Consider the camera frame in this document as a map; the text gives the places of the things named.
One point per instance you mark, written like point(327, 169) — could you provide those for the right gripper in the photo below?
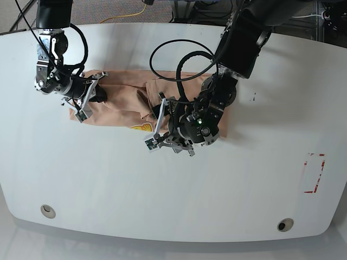
point(77, 93)

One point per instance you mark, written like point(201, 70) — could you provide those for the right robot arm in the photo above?
point(52, 75)

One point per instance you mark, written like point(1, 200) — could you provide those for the right table grommet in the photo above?
point(285, 225)

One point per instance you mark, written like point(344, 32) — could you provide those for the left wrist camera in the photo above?
point(151, 144)

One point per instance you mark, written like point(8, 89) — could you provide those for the table grommet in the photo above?
point(48, 211)
point(285, 225)

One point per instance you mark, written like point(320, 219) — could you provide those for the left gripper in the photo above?
point(180, 125)

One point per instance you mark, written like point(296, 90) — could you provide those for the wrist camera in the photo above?
point(81, 116)
point(151, 144)

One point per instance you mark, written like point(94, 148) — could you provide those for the peach t-shirt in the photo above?
point(132, 95)

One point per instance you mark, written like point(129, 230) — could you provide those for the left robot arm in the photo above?
point(246, 32)

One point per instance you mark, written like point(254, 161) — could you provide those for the left table grommet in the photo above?
point(48, 211)

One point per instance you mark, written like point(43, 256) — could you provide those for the red tape rectangle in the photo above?
point(312, 172)

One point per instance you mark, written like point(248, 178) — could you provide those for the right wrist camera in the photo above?
point(81, 116)

